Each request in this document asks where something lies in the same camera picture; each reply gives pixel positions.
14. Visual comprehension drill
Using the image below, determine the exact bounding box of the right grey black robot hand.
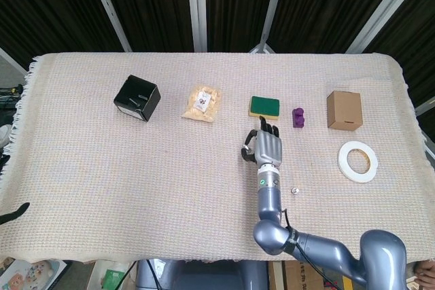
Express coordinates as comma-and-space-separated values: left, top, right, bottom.
240, 115, 283, 167

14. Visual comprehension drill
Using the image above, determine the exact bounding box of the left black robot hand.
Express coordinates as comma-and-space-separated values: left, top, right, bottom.
0, 202, 31, 226

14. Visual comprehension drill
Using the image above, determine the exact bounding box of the purple toy block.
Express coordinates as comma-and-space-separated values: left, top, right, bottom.
291, 107, 306, 129

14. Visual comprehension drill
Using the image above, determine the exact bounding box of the yellow sponge with green pad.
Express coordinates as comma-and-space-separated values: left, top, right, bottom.
249, 95, 281, 121

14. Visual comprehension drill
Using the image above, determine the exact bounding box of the colourful picture box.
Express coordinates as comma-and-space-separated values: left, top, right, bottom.
0, 257, 68, 290

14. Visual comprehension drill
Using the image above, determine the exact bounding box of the white tape roll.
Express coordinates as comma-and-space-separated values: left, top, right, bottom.
337, 140, 379, 184

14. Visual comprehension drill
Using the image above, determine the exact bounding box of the clear bag of yellow snacks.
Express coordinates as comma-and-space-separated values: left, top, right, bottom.
181, 84, 222, 123

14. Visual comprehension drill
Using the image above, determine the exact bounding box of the brown cardboard box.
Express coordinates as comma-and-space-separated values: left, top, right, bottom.
326, 90, 364, 131

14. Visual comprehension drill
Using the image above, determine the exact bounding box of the green packet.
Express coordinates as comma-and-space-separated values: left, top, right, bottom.
101, 268, 130, 290

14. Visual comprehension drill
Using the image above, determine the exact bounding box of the beige woven tablecloth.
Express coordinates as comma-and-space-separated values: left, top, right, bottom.
0, 51, 430, 266

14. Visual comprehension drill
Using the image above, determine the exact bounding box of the black open cardboard box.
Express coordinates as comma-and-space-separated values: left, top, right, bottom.
113, 74, 162, 124

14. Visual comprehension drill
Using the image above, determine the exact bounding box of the printed brown carton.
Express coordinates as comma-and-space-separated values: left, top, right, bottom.
268, 260, 345, 290

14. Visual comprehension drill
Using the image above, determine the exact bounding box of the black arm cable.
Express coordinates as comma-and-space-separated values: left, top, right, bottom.
281, 207, 332, 290

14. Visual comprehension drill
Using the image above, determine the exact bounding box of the white metal frame post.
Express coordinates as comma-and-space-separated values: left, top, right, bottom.
345, 0, 418, 55
250, 0, 290, 54
84, 0, 133, 53
185, 0, 208, 52

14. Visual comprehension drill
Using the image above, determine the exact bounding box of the grey metal frame beam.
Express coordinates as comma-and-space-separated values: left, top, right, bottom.
0, 46, 29, 77
414, 97, 435, 117

